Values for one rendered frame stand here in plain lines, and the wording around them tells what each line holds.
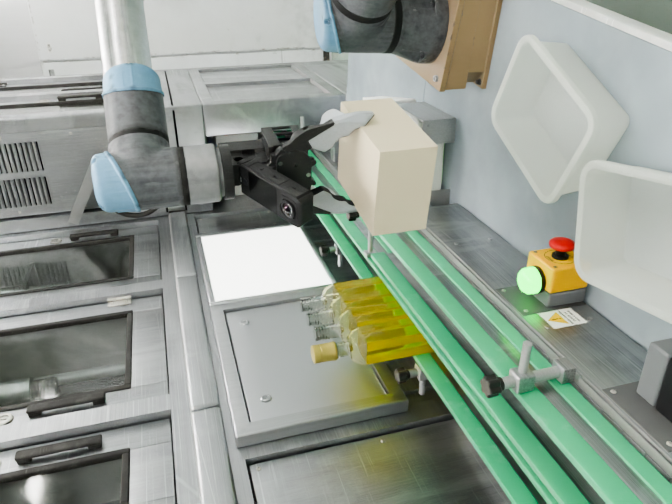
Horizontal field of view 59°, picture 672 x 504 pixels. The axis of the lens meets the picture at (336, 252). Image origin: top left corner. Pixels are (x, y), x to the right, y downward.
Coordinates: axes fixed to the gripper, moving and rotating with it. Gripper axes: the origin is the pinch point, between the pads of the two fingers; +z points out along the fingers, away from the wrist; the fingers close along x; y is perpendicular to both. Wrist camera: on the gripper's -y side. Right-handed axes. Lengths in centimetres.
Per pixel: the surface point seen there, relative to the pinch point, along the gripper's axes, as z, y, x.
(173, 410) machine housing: -32, 15, 58
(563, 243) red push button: 30.9, -5.0, 14.3
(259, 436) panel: -17, 1, 54
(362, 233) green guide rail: 17, 47, 45
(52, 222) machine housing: -67, 114, 72
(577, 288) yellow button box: 33.2, -8.6, 21.0
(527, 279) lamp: 25.4, -6.0, 19.7
